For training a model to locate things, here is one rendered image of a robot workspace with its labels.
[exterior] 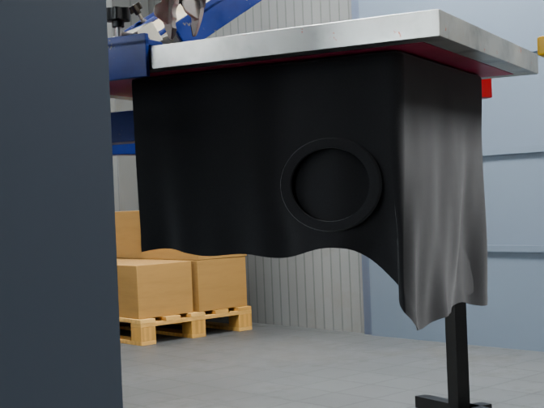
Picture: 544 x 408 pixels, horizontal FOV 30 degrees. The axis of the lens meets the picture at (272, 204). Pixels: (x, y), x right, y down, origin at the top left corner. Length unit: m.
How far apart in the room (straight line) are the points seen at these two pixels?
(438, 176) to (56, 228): 0.71
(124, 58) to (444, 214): 0.58
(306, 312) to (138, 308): 1.00
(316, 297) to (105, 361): 4.51
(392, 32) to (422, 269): 0.39
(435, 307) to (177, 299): 3.94
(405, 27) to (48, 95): 0.52
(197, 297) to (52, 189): 4.41
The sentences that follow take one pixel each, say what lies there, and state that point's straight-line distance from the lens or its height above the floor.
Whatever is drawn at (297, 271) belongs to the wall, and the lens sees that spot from 5.83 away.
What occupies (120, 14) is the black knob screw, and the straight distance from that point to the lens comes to 1.70.
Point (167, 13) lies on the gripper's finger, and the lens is 1.99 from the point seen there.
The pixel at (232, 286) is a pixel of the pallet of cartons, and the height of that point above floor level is 0.25.
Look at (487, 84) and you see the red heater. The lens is 3.14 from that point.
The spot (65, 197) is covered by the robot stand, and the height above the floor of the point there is 0.75.
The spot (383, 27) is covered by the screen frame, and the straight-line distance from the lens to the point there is 1.47.
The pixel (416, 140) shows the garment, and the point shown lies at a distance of 1.58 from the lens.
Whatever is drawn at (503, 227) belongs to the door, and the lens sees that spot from 4.83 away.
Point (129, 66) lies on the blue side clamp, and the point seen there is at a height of 0.96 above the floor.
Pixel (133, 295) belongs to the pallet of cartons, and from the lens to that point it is 5.43.
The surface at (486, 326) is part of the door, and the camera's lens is 4.94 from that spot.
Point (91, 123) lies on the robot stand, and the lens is 1.25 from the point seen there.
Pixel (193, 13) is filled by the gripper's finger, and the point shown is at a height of 1.09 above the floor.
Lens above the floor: 0.74
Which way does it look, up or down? level
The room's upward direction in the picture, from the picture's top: 2 degrees counter-clockwise
